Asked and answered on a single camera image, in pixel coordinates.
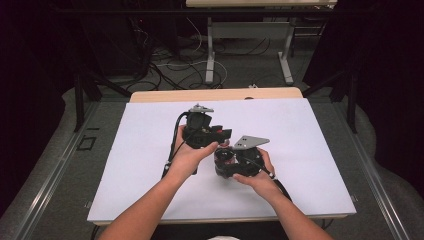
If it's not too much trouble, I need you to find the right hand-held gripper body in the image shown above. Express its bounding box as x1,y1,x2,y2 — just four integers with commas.
232,134,271,178

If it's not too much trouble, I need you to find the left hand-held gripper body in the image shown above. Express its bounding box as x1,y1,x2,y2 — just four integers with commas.
182,103,218,150

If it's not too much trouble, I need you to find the person's right hand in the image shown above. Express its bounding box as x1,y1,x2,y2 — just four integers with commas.
232,148,278,202

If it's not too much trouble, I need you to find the person's left hand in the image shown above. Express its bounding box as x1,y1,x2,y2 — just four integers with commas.
167,124,231,180

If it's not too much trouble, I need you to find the wooden table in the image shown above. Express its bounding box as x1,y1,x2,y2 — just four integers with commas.
92,87,350,226

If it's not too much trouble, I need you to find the white table mat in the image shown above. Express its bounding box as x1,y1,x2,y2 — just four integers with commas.
87,98,357,223

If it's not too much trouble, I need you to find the desk with white legs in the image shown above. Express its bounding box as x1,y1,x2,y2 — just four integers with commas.
185,0,338,86

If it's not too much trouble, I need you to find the dark equipment cabinet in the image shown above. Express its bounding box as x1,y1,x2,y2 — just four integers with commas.
79,14,151,79

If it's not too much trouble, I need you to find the black metal stand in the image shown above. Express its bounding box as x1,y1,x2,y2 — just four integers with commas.
73,70,133,133
301,68,360,135

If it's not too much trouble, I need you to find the black horizontal bar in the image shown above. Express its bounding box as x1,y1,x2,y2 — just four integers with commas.
53,7,334,15

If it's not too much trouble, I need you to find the dark curtain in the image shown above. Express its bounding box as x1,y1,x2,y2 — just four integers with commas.
301,0,424,198
0,0,81,218

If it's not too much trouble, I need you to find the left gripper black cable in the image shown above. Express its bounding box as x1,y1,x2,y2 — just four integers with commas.
161,111,191,180

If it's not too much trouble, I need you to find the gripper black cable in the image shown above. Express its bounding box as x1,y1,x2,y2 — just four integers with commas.
238,154,294,203
161,111,191,180

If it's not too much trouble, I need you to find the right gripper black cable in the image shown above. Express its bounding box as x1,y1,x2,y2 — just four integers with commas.
238,154,294,203

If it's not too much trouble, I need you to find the tangle of black floor cables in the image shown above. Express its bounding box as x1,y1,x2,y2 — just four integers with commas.
131,36,273,92

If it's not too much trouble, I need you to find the white floor cable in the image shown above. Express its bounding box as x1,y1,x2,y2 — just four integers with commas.
156,16,229,89

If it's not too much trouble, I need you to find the metal floor rail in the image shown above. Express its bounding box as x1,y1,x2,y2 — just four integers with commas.
333,99,413,240
11,101,101,240

